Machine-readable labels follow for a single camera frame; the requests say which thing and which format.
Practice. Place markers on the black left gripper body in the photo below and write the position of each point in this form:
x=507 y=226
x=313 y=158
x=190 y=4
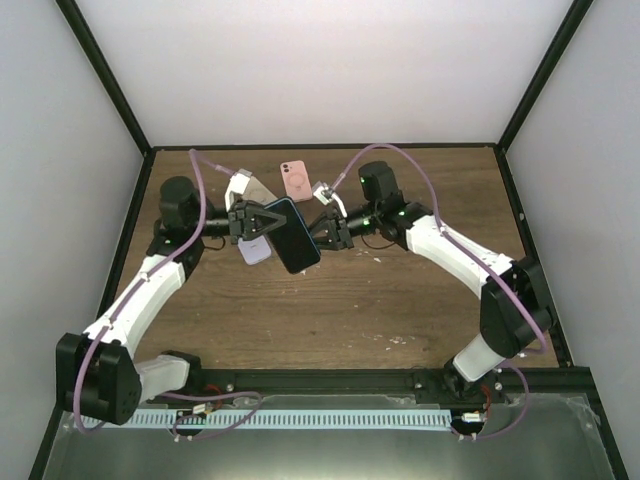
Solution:
x=237 y=221

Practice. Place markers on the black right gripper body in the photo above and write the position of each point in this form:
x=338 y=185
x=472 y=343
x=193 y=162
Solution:
x=344 y=234

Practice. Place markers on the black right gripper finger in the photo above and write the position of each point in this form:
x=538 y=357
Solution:
x=329 y=241
x=326 y=221

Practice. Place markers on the black phone case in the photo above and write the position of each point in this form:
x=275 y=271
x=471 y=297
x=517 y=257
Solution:
x=292 y=241

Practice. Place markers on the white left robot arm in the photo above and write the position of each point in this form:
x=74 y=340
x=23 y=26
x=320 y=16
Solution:
x=96 y=375

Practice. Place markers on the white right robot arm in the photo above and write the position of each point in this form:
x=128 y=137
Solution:
x=515 y=301

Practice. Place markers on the cream phone case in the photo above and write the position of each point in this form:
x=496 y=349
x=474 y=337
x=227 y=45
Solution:
x=257 y=192

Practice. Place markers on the lavender phone case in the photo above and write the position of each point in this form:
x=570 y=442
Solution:
x=254 y=251

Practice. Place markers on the pink phone case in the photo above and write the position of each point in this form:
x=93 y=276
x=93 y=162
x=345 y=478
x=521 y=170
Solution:
x=296 y=180

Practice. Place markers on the light blue slotted strip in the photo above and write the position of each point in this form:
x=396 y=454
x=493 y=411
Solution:
x=264 y=419

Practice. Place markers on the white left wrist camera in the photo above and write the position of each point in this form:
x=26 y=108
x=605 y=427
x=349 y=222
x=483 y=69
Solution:
x=237 y=186

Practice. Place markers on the black frame rail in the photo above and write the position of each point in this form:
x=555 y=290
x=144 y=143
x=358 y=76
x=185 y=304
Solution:
x=428 y=386

